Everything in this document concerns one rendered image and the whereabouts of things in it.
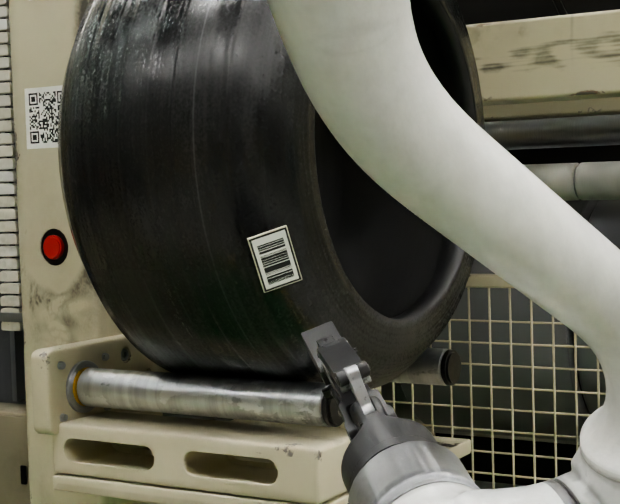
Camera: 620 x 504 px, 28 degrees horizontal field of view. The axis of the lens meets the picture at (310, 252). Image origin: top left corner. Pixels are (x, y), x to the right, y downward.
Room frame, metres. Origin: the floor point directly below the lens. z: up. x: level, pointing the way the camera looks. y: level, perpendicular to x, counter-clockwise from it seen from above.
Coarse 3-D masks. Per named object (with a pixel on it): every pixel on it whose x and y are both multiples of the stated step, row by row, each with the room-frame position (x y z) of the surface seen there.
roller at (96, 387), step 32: (96, 384) 1.42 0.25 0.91; (128, 384) 1.40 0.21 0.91; (160, 384) 1.37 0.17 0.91; (192, 384) 1.35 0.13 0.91; (224, 384) 1.33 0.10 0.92; (256, 384) 1.31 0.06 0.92; (288, 384) 1.30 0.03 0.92; (320, 384) 1.28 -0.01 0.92; (224, 416) 1.34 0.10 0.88; (256, 416) 1.31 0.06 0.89; (288, 416) 1.29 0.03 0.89; (320, 416) 1.26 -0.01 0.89
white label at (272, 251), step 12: (276, 228) 1.19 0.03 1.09; (252, 240) 1.19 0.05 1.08; (264, 240) 1.19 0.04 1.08; (276, 240) 1.20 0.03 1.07; (288, 240) 1.20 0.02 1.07; (252, 252) 1.19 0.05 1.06; (264, 252) 1.20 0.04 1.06; (276, 252) 1.20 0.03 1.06; (288, 252) 1.20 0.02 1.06; (264, 264) 1.20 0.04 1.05; (276, 264) 1.20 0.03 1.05; (288, 264) 1.21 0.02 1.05; (264, 276) 1.21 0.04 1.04; (276, 276) 1.21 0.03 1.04; (288, 276) 1.21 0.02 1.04; (300, 276) 1.21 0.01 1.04; (264, 288) 1.21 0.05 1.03; (276, 288) 1.21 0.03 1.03
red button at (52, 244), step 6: (48, 240) 1.55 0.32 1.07; (54, 240) 1.54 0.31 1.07; (60, 240) 1.54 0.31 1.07; (48, 246) 1.55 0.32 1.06; (54, 246) 1.54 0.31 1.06; (60, 246) 1.54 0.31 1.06; (48, 252) 1.55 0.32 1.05; (54, 252) 1.54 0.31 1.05; (60, 252) 1.54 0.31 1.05; (54, 258) 1.55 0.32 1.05
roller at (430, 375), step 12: (432, 348) 1.53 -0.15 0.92; (420, 360) 1.52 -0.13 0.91; (432, 360) 1.51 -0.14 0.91; (444, 360) 1.50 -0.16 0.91; (456, 360) 1.52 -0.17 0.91; (408, 372) 1.52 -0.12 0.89; (420, 372) 1.51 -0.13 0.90; (432, 372) 1.51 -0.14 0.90; (444, 372) 1.50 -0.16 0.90; (456, 372) 1.52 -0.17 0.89; (432, 384) 1.52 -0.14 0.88; (444, 384) 1.51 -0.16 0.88
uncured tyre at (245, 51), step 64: (128, 0) 1.29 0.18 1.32; (192, 0) 1.24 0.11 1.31; (256, 0) 1.21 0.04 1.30; (448, 0) 1.50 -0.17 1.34; (128, 64) 1.25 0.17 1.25; (192, 64) 1.21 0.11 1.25; (256, 64) 1.19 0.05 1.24; (448, 64) 1.54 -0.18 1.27; (64, 128) 1.29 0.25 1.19; (128, 128) 1.23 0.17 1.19; (192, 128) 1.19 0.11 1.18; (256, 128) 1.18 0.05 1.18; (320, 128) 1.73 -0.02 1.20; (64, 192) 1.31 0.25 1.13; (128, 192) 1.24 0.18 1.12; (192, 192) 1.20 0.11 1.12; (256, 192) 1.19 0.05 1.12; (320, 192) 1.72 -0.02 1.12; (384, 192) 1.69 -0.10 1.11; (128, 256) 1.26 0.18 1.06; (192, 256) 1.22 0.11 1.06; (320, 256) 1.23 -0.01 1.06; (384, 256) 1.65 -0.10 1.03; (448, 256) 1.52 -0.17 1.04; (128, 320) 1.32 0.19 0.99; (192, 320) 1.27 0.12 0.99; (256, 320) 1.24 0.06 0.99; (320, 320) 1.25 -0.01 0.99; (384, 320) 1.34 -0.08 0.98; (448, 320) 1.49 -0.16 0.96; (384, 384) 1.42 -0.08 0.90
